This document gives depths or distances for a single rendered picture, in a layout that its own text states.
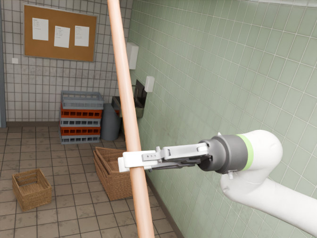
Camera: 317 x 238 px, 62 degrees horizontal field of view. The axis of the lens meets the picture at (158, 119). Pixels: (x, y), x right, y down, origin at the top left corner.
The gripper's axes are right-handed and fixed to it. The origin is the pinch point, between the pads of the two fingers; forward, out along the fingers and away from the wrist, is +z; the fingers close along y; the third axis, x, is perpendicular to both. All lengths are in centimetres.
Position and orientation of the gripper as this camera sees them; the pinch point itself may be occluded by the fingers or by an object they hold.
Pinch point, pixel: (137, 161)
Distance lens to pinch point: 56.2
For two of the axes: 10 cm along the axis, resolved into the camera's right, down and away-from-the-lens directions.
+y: -3.9, 4.0, 8.3
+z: -9.0, 0.1, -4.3
